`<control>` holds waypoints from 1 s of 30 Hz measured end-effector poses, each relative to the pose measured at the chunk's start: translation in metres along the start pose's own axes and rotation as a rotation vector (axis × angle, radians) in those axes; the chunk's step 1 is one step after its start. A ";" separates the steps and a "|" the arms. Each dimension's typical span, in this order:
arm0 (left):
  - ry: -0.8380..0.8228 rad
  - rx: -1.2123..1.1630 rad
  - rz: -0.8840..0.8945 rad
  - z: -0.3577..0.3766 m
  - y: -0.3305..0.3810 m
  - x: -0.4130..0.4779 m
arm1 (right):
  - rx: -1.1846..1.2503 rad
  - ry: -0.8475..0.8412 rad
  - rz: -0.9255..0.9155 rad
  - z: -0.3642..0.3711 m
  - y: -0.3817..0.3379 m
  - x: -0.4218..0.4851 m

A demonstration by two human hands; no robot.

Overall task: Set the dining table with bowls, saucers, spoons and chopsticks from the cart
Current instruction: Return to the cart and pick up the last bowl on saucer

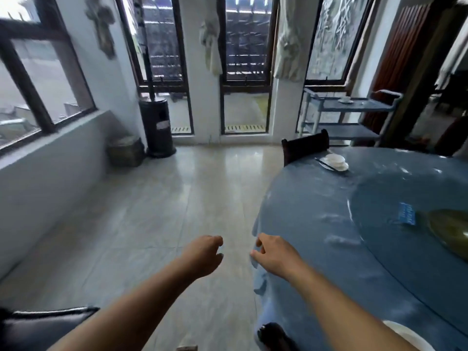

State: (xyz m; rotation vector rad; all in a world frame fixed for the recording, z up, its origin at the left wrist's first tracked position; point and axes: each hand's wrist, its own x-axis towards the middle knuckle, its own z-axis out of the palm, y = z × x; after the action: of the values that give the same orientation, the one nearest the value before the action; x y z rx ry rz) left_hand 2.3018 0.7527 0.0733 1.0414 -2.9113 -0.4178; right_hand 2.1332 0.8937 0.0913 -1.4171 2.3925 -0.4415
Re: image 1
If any person's right hand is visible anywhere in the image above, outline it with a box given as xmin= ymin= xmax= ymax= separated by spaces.
xmin=250 ymin=233 xmax=304 ymax=284

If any person's left hand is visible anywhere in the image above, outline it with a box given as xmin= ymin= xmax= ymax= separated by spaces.
xmin=179 ymin=235 xmax=224 ymax=280

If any grey blue service cart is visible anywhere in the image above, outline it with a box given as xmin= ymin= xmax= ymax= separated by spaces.
xmin=298 ymin=86 xmax=404 ymax=147

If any person's right forearm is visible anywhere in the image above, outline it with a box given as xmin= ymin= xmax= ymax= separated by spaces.
xmin=287 ymin=263 xmax=419 ymax=351

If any person's left forearm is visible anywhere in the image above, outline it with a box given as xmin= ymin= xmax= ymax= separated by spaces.
xmin=47 ymin=259 xmax=198 ymax=351

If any round table with blue cloth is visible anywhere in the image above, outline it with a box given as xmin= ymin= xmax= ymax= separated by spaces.
xmin=251 ymin=146 xmax=468 ymax=351

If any person's black shoe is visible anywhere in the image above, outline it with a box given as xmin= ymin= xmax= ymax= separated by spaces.
xmin=257 ymin=322 xmax=295 ymax=351

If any glass lazy susan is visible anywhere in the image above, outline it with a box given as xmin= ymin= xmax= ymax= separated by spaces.
xmin=347 ymin=171 xmax=468 ymax=337

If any clear plastic table cover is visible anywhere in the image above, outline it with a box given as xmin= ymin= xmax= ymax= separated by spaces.
xmin=251 ymin=146 xmax=468 ymax=351

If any grey waste bin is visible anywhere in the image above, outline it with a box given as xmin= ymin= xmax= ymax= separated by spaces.
xmin=106 ymin=136 xmax=146 ymax=168

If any blue sign card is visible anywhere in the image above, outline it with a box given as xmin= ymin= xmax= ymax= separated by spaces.
xmin=396 ymin=202 xmax=417 ymax=226

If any black patio heater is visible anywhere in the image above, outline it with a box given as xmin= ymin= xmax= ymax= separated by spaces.
xmin=137 ymin=32 xmax=177 ymax=159

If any dark framed window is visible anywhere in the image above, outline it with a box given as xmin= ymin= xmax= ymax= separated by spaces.
xmin=296 ymin=0 xmax=377 ymax=136
xmin=0 ymin=0 xmax=98 ymax=157
xmin=217 ymin=0 xmax=280 ymax=136

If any gold turntable base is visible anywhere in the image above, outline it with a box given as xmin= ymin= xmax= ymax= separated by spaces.
xmin=426 ymin=209 xmax=468 ymax=262

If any glass door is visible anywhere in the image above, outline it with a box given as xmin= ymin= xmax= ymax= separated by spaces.
xmin=115 ymin=0 xmax=195 ymax=136

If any white curtain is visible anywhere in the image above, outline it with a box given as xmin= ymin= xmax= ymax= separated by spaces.
xmin=199 ymin=16 xmax=224 ymax=76
xmin=273 ymin=0 xmax=305 ymax=83

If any brown wooden slat panel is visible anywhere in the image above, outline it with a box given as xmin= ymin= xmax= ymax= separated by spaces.
xmin=362 ymin=3 xmax=432 ymax=132

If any grey tied curtain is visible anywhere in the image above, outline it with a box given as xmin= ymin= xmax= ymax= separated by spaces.
xmin=84 ymin=0 xmax=117 ymax=61

